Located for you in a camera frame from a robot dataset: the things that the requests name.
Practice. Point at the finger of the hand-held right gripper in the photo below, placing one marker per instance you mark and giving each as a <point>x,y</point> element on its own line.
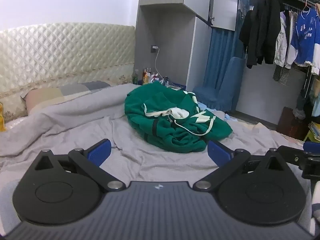
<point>295,158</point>

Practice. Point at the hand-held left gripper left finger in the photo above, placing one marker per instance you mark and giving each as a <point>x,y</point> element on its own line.
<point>100,152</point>

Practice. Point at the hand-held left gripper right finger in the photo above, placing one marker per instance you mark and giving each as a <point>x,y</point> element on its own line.
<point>217,152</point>

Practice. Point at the green hoodie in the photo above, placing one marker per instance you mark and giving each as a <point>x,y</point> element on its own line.
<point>185,135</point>

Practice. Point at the red clothes hanger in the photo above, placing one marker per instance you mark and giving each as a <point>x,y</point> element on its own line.
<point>306,6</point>

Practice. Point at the stack of books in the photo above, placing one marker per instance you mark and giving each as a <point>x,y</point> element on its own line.
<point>313,131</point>

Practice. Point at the grey blanket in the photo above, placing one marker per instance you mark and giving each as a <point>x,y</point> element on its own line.
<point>75,130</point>

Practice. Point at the light blue sheet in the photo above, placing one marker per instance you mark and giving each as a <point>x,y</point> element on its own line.
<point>228,117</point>

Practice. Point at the grey hanging garment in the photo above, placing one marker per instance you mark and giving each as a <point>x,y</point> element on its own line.
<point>301,100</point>

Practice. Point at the blue covered chair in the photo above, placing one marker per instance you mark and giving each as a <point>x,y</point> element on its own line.
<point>225,87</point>

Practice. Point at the patchwork pillow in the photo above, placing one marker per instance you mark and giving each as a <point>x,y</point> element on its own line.
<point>50,96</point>

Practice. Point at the white flat box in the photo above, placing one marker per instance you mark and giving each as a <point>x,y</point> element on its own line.
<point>175,87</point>

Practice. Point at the blue nightstand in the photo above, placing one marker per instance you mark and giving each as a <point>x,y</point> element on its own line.
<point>178,84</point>

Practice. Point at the striped hanging garment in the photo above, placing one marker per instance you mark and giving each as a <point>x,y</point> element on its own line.
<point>281,75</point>

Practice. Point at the orange bottle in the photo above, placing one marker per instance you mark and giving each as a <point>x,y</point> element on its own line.
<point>145,78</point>

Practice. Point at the quilted mattress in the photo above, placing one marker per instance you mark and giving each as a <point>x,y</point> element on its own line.
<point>16,122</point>

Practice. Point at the blue curtain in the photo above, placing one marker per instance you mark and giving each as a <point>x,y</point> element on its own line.
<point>217,60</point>

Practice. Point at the red white packets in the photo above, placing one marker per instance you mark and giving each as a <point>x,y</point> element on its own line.
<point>153,76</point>

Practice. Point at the yellow cloth item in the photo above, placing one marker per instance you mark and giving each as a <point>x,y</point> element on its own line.
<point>2,117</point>

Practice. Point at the quilted cream headboard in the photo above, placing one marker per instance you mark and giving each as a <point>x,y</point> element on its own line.
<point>62,50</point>

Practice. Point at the white hanging jacket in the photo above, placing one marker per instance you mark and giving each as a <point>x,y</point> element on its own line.
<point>282,45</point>

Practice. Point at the blue sports jersey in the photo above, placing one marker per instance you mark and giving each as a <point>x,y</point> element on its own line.
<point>305,40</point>

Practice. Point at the grey cabinet door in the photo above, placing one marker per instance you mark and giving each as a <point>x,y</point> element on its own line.
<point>222,2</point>

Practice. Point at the wall charger plug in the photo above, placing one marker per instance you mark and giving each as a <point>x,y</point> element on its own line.
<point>154,48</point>

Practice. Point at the grey wall cabinet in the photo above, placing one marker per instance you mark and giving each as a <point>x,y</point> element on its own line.
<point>170,30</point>

